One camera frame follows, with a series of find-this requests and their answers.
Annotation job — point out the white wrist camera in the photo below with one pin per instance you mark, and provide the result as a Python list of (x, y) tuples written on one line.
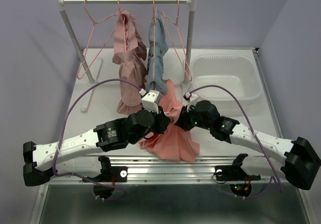
[(150, 100), (191, 99)]

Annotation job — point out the aluminium mounting rail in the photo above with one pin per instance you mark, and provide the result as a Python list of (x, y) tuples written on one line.
[(141, 170)]

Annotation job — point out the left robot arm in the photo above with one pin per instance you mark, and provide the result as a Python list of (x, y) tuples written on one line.
[(41, 161)]

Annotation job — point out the empty pink wire hanger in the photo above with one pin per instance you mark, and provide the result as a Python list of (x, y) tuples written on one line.
[(84, 66)]

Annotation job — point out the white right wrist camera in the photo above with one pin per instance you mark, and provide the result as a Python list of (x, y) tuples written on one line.
[(191, 99)]

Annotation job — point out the dusty pink ruffled dress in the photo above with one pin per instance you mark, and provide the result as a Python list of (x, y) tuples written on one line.
[(131, 65)]

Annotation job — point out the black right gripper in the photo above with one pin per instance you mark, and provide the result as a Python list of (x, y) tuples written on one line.
[(183, 119)]

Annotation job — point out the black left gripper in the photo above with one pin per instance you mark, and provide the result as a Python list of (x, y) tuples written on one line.
[(162, 120)]

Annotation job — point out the white clothes rack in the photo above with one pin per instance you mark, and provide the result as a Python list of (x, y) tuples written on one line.
[(103, 90)]

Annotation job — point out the white plastic basket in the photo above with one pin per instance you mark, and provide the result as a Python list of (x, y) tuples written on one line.
[(235, 72)]

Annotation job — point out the salmon orange skirt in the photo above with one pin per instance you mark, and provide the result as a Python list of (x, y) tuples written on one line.
[(175, 144)]

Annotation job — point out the blue denim skirt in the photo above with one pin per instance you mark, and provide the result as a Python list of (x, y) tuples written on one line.
[(161, 49)]

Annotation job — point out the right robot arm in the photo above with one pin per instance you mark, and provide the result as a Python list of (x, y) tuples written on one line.
[(293, 160)]

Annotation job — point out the pink wire hanger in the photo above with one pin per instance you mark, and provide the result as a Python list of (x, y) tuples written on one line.
[(123, 21), (154, 37), (185, 63), (84, 66)]

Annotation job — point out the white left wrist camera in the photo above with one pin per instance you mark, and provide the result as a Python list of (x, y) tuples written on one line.
[(150, 100)]

